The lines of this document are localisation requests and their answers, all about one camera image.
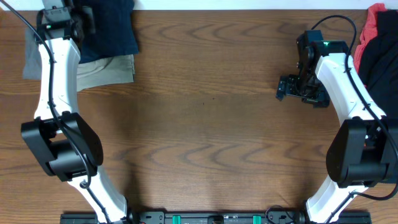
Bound dark blue shorts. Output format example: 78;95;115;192
80;0;139;63

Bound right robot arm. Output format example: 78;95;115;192
275;30;397;223

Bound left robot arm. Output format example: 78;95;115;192
21;1;138;223

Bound folded grey garment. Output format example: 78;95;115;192
22;28;42;80

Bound folded khaki shorts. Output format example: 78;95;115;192
76;55;135;91

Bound black garment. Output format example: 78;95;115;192
359;10;397;118

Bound red garment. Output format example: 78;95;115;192
354;3;387;86

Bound left black cable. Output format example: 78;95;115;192
0;0;113;224

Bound black cable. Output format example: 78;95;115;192
0;0;113;224
310;14;398;224

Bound right black cable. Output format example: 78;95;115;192
310;14;398;224

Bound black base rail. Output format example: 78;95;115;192
60;209;372;224

